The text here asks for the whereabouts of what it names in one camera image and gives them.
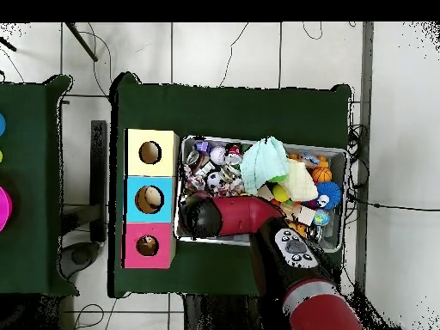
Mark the mint green knitted cloth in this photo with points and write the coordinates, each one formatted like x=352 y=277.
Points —
x=265 y=161

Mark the cream knitted cloth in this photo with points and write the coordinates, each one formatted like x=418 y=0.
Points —
x=302 y=180

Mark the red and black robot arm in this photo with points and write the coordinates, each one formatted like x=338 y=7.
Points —
x=240 y=214

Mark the wooden box with three holes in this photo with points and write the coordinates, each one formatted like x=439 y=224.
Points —
x=150 y=199

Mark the shallow clear mesh bin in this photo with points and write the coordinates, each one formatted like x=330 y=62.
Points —
x=337 y=237

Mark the small soccer ball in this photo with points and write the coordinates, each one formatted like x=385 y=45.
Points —
x=214 y=180

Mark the white toy baseball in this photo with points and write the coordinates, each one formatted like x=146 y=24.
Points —
x=217 y=155

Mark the red crushed can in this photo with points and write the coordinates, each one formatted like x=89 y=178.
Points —
x=234 y=155

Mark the plain yellow ball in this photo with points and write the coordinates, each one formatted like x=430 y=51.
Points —
x=280 y=193

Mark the dark green table cloth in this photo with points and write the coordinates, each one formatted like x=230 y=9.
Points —
x=227 y=110

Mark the orange toy basketball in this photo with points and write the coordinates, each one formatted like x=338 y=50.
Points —
x=322 y=174

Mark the small globe ball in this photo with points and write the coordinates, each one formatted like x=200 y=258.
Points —
x=322 y=218

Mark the blue spiky ball with eyes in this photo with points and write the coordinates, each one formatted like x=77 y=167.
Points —
x=331 y=196

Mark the green side table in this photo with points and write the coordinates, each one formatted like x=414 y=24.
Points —
x=41 y=185

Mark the black tripod leg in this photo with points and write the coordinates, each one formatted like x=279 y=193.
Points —
x=81 y=41

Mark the pink disc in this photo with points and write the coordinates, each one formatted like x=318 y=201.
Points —
x=3 y=208

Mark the blue disc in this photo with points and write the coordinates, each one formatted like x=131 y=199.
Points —
x=1 y=124

